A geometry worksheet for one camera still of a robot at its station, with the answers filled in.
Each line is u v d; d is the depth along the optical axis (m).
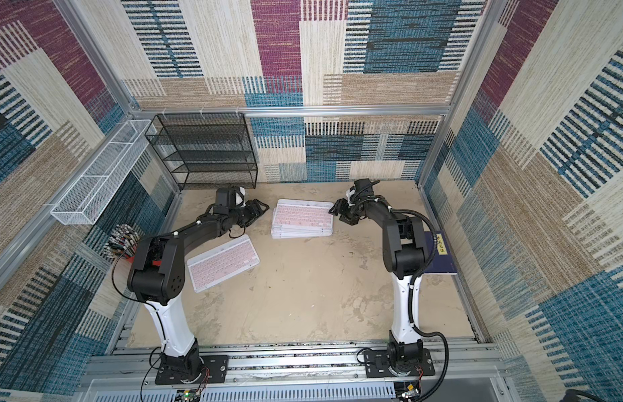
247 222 0.89
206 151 1.11
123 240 0.82
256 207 0.89
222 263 0.94
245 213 0.87
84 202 0.70
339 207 0.95
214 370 0.73
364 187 0.86
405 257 0.59
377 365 0.73
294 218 1.05
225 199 0.78
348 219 0.95
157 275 0.52
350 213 0.94
